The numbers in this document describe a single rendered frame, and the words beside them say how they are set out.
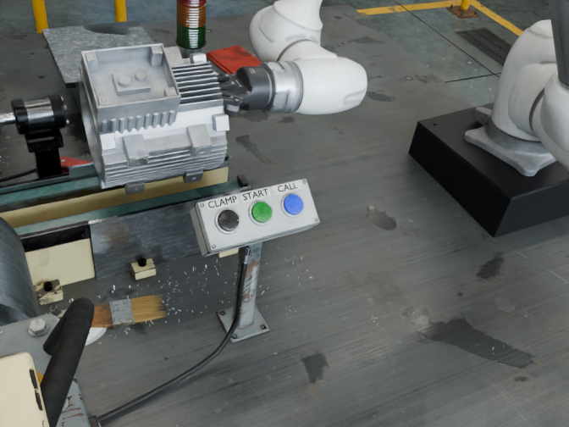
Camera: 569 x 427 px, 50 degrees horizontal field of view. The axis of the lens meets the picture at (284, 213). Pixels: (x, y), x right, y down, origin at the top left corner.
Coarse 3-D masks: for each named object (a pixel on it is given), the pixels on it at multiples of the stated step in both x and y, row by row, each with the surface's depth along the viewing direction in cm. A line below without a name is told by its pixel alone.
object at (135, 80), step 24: (120, 48) 90; (144, 48) 92; (96, 72) 90; (120, 72) 92; (144, 72) 91; (168, 72) 91; (96, 96) 86; (120, 96) 90; (144, 96) 91; (168, 96) 89; (96, 120) 89; (120, 120) 89; (144, 120) 91; (168, 120) 94
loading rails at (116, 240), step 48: (0, 192) 104; (48, 192) 106; (96, 192) 109; (144, 192) 114; (192, 192) 110; (48, 240) 98; (96, 240) 102; (144, 240) 107; (192, 240) 112; (48, 288) 102
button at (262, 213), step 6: (258, 204) 85; (264, 204) 85; (252, 210) 84; (258, 210) 85; (264, 210) 85; (270, 210) 85; (252, 216) 85; (258, 216) 84; (264, 216) 85; (270, 216) 85; (258, 222) 85; (264, 222) 85
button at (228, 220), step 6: (228, 210) 83; (222, 216) 83; (228, 216) 83; (234, 216) 83; (222, 222) 82; (228, 222) 83; (234, 222) 83; (222, 228) 82; (228, 228) 83; (234, 228) 83
